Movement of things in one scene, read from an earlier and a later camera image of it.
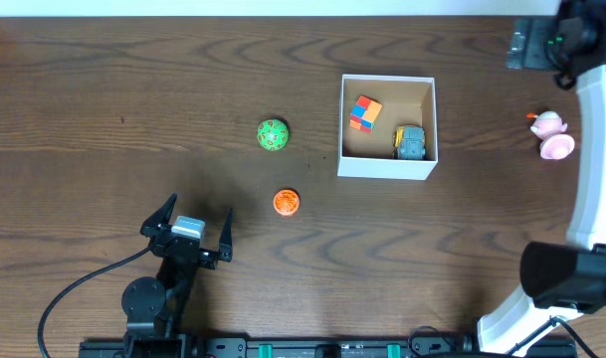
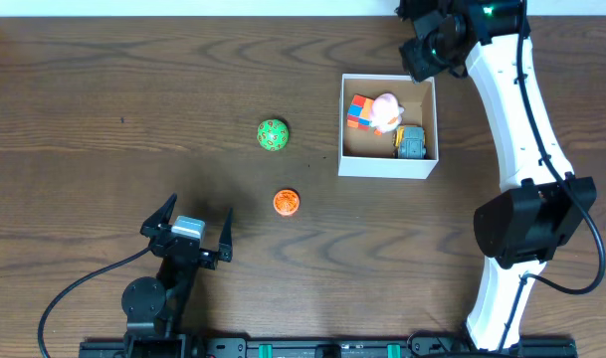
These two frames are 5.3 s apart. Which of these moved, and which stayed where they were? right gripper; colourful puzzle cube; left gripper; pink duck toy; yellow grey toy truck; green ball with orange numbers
Moved: pink duck toy; right gripper
Stayed: left gripper; yellow grey toy truck; colourful puzzle cube; green ball with orange numbers
